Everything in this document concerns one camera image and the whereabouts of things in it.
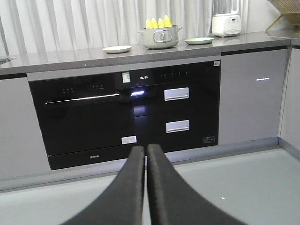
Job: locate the grey left cabinet door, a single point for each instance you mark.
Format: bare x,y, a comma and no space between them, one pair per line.
22,150

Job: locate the black drawer sterilizer cabinet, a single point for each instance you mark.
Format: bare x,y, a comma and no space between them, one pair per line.
176,105

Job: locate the white blender appliance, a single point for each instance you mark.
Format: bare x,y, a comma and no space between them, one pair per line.
226,18

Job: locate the yellow corn cob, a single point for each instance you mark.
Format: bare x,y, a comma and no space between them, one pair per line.
154,23
161,23
167,21
148,24

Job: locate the green electric cooking pot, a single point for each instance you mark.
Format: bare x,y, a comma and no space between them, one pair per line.
160,38

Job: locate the wooden dish rack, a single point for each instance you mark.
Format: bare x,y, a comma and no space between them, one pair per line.
289,9

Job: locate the white curtain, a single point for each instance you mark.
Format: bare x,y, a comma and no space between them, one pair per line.
39,26

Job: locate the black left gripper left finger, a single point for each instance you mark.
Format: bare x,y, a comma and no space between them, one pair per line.
121,203

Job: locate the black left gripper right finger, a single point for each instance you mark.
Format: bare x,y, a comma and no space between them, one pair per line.
172,201

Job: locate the cream white plate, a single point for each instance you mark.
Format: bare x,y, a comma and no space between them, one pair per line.
117,49

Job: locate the grey cabinet door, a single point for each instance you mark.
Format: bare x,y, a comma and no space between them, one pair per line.
250,95
22,150

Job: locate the light green plate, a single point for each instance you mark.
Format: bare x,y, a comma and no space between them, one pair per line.
199,40

